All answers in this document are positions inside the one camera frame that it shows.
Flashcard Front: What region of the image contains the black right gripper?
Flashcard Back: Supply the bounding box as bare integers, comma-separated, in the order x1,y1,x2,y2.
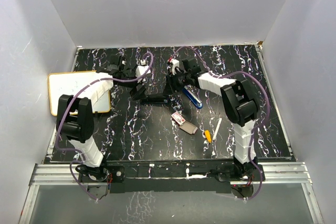
163,70,191,95

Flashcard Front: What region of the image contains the grey staple box tray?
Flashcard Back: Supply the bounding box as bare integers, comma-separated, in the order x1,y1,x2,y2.
180,122,198,135

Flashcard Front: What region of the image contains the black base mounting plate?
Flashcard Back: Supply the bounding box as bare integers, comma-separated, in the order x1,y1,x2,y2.
79,159,265,196

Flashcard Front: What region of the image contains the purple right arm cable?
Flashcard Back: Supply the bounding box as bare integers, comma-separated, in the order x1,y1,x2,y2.
170,46,271,200

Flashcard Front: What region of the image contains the yellow cap marker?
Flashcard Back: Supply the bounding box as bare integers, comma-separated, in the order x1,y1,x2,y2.
204,130,212,143

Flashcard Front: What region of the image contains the aluminium frame rail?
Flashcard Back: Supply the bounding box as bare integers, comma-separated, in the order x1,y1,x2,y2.
20,159,323,223

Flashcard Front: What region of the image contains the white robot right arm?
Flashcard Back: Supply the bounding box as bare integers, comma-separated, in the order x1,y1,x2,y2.
164,57,259,180

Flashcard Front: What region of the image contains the white board with wooden frame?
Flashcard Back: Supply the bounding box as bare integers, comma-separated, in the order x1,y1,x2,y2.
48,71,112,116

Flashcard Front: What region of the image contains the white pen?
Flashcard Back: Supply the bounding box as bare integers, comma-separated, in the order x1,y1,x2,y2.
213,118,222,141

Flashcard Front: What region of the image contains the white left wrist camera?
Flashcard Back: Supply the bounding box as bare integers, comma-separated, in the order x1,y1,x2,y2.
135,59,149,78

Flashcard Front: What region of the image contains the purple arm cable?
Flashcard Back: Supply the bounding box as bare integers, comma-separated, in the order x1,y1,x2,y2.
170,46,271,200
55,52,154,201

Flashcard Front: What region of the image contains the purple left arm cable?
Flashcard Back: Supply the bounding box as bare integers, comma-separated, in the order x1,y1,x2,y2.
55,52,154,201

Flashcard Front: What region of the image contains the red staple box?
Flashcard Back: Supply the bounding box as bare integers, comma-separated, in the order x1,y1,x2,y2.
171,112,186,125

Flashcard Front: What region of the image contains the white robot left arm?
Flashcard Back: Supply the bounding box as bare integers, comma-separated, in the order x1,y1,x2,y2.
55,56,153,182

